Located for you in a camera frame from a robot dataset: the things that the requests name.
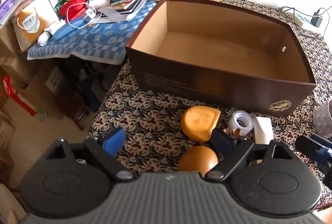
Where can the white tube with blue cap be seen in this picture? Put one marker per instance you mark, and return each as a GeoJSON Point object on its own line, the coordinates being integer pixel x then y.
{"type": "Point", "coordinates": [263, 129]}

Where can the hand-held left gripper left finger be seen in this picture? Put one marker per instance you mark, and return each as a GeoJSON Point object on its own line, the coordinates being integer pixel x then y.
{"type": "Point", "coordinates": [114, 139]}

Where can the orange tape measure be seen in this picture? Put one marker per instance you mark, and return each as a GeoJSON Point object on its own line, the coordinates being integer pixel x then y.
{"type": "Point", "coordinates": [198, 122]}

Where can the purple packet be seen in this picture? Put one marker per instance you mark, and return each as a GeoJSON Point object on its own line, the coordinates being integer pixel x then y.
{"type": "Point", "coordinates": [6, 7]}

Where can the brown cardboard box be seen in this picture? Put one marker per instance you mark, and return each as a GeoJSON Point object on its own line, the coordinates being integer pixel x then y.
{"type": "Point", "coordinates": [220, 50]}

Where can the blue checkered cloth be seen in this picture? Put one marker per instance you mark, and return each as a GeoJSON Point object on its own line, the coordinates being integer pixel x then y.
{"type": "Point", "coordinates": [98, 42]}

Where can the dark notebooks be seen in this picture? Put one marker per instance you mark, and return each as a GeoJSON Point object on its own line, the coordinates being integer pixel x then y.
{"type": "Point", "coordinates": [131, 7]}

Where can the loose white papers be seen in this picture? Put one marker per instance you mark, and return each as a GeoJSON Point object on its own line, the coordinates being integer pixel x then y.
{"type": "Point", "coordinates": [119, 15]}

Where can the clear tape roll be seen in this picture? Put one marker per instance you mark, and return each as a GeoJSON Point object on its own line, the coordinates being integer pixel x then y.
{"type": "Point", "coordinates": [240, 121]}

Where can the blue pencil case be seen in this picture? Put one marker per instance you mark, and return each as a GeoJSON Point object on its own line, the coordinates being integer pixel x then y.
{"type": "Point", "coordinates": [68, 28]}

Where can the white rolled sock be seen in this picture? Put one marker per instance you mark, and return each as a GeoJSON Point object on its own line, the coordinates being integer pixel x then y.
{"type": "Point", "coordinates": [44, 38]}

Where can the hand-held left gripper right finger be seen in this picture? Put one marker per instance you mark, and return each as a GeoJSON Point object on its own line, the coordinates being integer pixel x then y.
{"type": "Point", "coordinates": [220, 141]}

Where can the black power adapter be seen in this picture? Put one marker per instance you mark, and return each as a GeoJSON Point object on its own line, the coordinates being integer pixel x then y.
{"type": "Point", "coordinates": [317, 18]}

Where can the labelled cardboard box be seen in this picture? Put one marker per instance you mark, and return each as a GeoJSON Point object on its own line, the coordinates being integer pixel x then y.
{"type": "Point", "coordinates": [49, 89]}

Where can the brown pine cone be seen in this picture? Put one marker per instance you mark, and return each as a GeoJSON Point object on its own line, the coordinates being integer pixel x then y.
{"type": "Point", "coordinates": [233, 132]}

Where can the white power strip with charger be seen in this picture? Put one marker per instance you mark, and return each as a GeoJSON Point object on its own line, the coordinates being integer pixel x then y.
{"type": "Point", "coordinates": [295, 18]}

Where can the white charger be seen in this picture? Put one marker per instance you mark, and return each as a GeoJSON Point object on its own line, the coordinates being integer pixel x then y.
{"type": "Point", "coordinates": [90, 13]}

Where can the white patterned cup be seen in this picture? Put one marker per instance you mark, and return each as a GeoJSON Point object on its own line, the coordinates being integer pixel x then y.
{"type": "Point", "coordinates": [323, 120]}

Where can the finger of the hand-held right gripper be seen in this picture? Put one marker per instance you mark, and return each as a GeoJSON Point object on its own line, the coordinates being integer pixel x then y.
{"type": "Point", "coordinates": [307, 147]}

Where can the brown gourd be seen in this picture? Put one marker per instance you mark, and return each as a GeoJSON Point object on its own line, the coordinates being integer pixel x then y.
{"type": "Point", "coordinates": [198, 160]}

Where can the orange and white paper bag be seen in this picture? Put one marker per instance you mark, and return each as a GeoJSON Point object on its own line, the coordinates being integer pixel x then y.
{"type": "Point", "coordinates": [31, 22]}

